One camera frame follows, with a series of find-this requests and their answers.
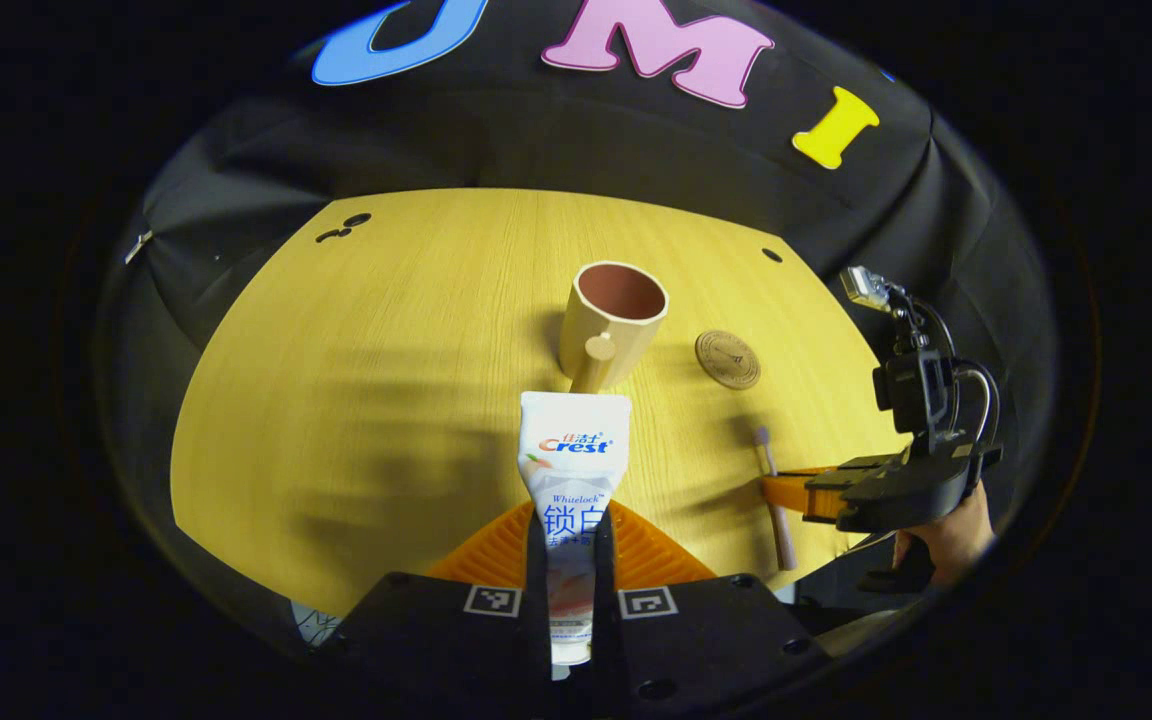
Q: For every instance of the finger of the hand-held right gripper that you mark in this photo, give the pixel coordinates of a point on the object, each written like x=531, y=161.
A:
x=786, y=490

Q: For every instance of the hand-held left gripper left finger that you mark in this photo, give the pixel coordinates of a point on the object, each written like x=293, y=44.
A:
x=536, y=560

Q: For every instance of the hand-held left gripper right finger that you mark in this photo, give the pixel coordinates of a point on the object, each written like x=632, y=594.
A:
x=603, y=560

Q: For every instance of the pink toothbrush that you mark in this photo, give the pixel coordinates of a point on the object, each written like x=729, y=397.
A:
x=781, y=520

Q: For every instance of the white toothpaste tube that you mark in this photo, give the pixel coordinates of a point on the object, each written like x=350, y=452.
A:
x=576, y=470

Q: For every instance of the round brown coaster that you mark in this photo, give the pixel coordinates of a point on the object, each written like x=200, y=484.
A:
x=728, y=360

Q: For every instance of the beige cup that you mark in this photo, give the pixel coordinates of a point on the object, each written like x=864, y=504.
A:
x=626, y=350

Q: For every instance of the black backdrop cloth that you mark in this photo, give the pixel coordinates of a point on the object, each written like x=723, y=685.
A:
x=536, y=140

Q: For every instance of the silver metal clip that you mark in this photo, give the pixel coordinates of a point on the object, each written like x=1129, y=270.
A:
x=139, y=246

